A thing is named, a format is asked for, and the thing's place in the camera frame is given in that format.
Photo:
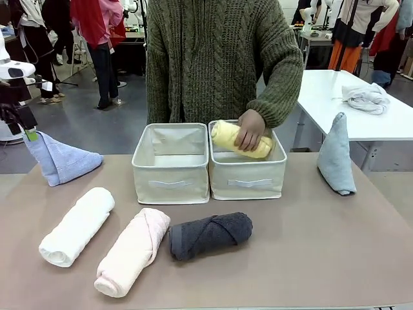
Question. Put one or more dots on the person's right forearm green sleeve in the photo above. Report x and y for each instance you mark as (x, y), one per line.
(157, 97)

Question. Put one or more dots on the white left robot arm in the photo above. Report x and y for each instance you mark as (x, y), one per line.
(20, 69)

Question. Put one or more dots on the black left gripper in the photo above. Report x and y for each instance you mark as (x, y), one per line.
(16, 117)

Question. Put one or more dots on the person's torso green sweater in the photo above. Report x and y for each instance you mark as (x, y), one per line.
(213, 58)

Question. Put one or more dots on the dark grey towel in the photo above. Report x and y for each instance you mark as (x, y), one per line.
(206, 239)

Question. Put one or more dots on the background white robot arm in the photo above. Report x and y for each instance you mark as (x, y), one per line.
(309, 16)
(135, 13)

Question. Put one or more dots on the person's left forearm green sleeve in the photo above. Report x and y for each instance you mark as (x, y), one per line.
(280, 97)

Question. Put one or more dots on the white folding chair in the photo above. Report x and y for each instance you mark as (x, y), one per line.
(79, 53)

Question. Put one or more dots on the background person dark top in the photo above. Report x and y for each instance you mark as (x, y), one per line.
(61, 22)

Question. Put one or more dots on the figure with red garment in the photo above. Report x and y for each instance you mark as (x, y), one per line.
(385, 38)

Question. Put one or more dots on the white towel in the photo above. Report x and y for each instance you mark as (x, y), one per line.
(77, 226)

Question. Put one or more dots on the dark background workbench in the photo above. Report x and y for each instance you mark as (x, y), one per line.
(134, 55)

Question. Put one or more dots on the white side table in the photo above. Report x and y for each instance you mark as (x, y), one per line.
(326, 93)

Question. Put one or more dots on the pale blue-grey cone towel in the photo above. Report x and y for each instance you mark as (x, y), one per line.
(335, 155)

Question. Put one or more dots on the pink towel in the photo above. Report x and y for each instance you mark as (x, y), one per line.
(129, 255)

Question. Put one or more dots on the figure in orange trousers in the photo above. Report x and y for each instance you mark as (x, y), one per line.
(348, 38)

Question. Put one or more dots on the blue triangle towel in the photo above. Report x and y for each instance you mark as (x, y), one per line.
(66, 161)

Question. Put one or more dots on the person's left hand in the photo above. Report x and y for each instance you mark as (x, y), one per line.
(251, 129)

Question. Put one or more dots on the figure in red pink clothes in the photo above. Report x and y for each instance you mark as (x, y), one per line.
(100, 32)

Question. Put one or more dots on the yellow towel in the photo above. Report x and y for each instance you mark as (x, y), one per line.
(226, 135)

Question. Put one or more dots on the crumpled white cloth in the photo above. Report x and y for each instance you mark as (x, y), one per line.
(366, 98)

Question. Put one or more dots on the cream fabric storage bin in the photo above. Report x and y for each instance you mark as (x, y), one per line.
(167, 184)
(251, 181)

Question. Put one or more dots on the grey background workbench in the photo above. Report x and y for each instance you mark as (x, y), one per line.
(317, 40)

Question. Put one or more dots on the white cylindrical air purifier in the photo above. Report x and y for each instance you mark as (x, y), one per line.
(8, 134)

